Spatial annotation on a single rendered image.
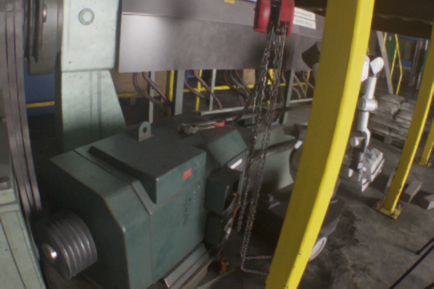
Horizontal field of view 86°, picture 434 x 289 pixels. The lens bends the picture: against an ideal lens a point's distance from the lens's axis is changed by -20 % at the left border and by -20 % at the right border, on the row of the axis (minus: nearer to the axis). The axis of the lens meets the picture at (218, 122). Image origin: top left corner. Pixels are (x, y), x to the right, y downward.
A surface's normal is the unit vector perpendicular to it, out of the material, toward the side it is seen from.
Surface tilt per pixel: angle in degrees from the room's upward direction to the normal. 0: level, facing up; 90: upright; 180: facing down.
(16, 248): 90
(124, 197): 45
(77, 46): 90
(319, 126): 90
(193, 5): 78
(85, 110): 90
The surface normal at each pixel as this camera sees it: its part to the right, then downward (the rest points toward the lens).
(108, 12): 0.63, 0.31
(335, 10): -0.76, 0.13
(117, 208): 0.68, -0.49
